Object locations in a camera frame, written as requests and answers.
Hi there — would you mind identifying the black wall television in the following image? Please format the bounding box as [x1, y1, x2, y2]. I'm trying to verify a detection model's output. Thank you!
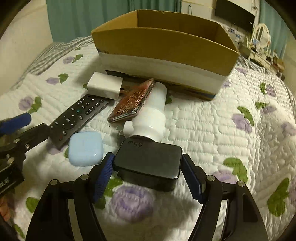
[215, 0, 255, 33]

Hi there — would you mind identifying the light blue earbud case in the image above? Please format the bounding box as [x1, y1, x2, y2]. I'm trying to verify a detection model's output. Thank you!
[68, 132, 104, 167]

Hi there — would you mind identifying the red floral patterned case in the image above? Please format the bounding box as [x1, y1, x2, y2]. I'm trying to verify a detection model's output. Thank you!
[107, 78, 155, 123]

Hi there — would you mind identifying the white charger adapter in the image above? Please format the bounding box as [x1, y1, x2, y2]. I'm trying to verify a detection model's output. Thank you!
[87, 72, 123, 100]

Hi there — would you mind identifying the black remote control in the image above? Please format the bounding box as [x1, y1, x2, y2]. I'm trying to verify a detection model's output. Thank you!
[49, 94, 111, 150]

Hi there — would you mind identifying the cardboard box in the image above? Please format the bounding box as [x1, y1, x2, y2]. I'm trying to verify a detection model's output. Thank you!
[91, 9, 239, 100]

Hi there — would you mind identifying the teal curtain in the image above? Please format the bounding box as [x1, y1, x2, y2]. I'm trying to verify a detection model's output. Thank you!
[259, 0, 290, 59]
[46, 0, 181, 42]

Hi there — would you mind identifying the teal curtain right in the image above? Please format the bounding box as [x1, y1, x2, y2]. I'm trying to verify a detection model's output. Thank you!
[259, 0, 290, 59]

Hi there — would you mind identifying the teal curtain left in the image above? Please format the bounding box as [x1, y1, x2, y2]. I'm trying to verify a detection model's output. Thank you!
[46, 0, 181, 42]

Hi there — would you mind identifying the white oval vanity mirror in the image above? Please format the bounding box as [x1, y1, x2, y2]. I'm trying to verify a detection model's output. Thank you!
[251, 23, 271, 49]

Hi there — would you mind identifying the black 65W charger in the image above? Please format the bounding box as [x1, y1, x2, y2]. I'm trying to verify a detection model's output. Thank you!
[113, 137, 183, 192]

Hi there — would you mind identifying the white dressing table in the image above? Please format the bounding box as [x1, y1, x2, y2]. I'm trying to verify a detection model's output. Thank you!
[238, 43, 285, 81]

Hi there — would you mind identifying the person's left hand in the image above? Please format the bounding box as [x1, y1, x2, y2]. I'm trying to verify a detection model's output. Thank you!
[0, 196, 11, 221]

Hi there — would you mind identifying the grey checkered bedsheet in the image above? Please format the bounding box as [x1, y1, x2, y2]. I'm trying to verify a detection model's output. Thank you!
[10, 36, 93, 90]

